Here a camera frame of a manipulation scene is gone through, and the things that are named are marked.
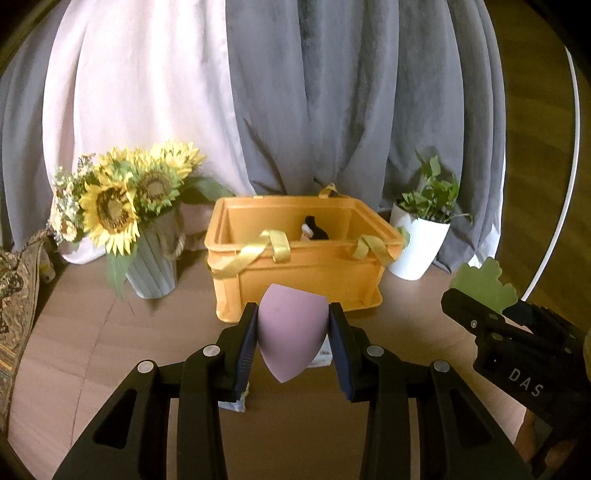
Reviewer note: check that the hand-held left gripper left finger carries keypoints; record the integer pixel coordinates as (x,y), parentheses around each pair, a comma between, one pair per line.
(244,350)

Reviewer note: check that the green plant in white pot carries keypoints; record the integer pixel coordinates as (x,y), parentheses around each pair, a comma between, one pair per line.
(420,251)

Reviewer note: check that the yellow plastic crate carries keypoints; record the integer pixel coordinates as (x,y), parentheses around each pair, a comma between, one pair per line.
(300,277)

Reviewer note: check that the dark wooden door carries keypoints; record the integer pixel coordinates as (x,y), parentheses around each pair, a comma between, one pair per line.
(535,138)

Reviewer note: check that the pale pink curtain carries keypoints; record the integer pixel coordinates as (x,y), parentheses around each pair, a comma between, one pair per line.
(138,92)

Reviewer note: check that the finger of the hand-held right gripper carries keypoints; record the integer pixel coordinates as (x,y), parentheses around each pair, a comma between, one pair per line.
(545,318)
(471,311)

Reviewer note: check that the grey ribbed vase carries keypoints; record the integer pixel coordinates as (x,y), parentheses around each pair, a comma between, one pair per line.
(152,274)

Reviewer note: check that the grey curtain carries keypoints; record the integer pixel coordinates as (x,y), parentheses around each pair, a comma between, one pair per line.
(346,101)
(23,138)

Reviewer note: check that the light green plush toy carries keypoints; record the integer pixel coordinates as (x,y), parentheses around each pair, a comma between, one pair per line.
(482,284)

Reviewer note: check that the blue white tissue pack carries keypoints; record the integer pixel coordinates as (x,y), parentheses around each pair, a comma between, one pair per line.
(233,400)

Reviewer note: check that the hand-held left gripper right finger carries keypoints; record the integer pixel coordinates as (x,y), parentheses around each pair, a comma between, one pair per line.
(341,355)

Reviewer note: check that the brown patterned cloth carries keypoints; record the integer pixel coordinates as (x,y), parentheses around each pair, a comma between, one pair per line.
(14,300)

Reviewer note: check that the pink makeup sponge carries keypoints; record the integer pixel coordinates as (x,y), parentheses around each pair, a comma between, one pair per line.
(291,332)

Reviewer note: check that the black mouse plush toy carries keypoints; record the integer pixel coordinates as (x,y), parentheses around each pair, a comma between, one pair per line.
(316,230)

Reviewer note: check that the sunflower bouquet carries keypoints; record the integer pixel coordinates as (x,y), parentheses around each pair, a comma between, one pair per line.
(111,212)

